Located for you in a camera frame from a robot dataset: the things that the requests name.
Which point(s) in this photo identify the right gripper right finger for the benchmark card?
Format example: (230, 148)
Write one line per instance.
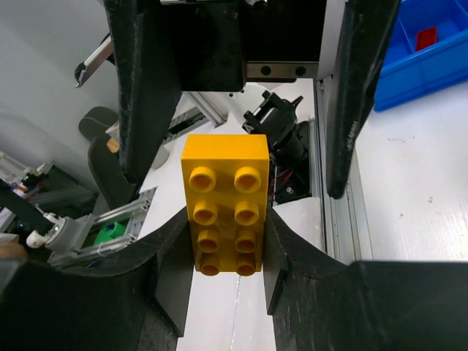
(318, 303)

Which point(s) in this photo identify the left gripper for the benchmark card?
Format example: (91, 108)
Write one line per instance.
(218, 46)

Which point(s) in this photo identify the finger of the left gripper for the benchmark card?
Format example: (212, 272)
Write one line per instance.
(364, 38)

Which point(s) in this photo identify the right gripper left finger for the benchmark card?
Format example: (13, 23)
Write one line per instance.
(133, 299)

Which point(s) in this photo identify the long red lego brick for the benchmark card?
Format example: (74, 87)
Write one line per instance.
(426, 38)

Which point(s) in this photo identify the long yellow lego brick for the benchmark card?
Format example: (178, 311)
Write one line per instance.
(226, 182)

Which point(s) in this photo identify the blue compartment bin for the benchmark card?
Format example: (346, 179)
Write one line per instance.
(408, 74)

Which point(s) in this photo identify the aluminium front rail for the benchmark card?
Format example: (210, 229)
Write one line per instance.
(344, 221)

